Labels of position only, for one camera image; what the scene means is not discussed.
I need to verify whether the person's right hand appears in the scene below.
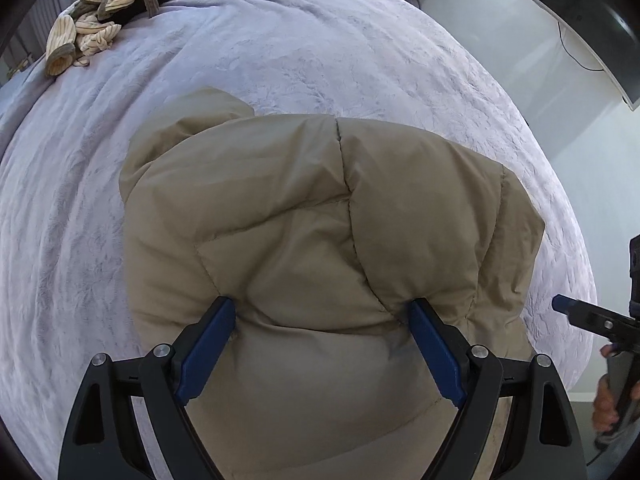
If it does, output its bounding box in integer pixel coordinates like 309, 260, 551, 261
592, 342, 623, 433

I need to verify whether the lavender fuzzy bed blanket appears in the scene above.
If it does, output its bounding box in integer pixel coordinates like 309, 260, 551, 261
0, 0, 598, 480

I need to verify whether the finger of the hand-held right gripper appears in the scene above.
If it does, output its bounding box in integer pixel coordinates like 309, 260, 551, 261
552, 295, 633, 343

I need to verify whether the beige puffer jacket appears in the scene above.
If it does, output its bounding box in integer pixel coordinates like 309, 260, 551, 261
118, 87, 546, 480

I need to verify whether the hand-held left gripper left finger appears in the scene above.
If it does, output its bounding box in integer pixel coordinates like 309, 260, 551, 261
57, 296, 237, 480

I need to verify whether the black cable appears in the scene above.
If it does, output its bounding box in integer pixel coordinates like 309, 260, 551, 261
557, 22, 606, 72

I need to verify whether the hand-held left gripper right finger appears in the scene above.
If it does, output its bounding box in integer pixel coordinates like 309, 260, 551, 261
406, 297, 588, 480

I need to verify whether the black curved television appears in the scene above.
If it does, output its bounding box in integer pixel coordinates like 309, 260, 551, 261
515, 0, 640, 111

